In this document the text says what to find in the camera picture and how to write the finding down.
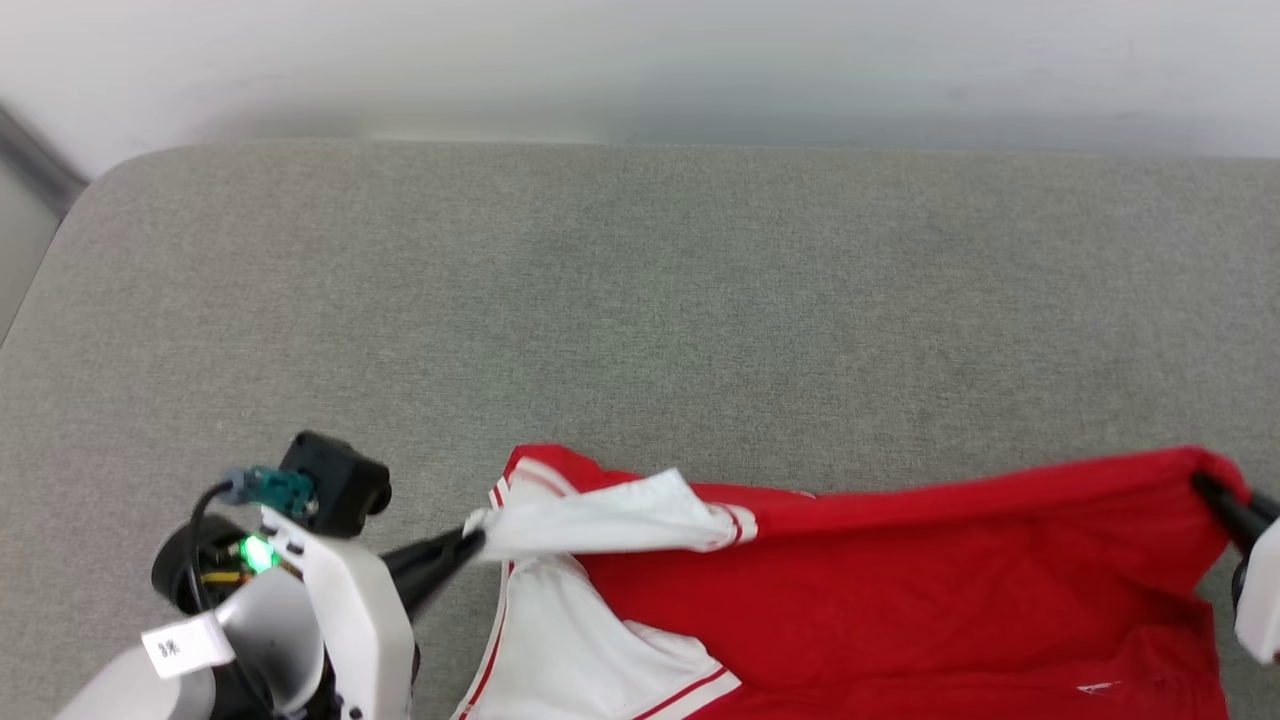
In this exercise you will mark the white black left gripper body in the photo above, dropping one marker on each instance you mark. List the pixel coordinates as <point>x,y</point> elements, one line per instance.
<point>350,620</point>

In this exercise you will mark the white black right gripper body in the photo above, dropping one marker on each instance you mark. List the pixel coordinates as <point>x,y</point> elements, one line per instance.
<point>1265,600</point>

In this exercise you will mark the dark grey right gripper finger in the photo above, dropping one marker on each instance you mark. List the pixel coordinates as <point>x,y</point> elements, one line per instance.
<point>1268,514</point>
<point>1235,520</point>

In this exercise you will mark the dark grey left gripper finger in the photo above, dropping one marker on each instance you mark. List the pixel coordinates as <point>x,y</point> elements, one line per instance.
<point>430,572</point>

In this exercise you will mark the red and white shirt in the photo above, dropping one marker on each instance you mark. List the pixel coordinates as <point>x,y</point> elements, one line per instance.
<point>900,600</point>

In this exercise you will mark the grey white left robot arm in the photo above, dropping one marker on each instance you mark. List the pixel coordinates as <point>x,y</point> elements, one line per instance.
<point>260,635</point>

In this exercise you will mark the white paper label tag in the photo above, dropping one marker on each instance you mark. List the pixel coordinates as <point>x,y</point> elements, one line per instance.
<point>185,648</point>

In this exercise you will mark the grey fabric sofa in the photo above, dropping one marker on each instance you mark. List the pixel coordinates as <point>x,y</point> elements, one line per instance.
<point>650,300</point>

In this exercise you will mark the dark grey baseboard strip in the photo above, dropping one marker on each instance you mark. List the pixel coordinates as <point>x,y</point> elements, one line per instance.
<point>40,160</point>

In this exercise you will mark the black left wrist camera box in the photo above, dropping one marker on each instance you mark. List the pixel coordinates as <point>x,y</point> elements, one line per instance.
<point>335,480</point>

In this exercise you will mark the teal camera connector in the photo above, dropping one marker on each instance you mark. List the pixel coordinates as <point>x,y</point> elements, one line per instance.
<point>280,488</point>

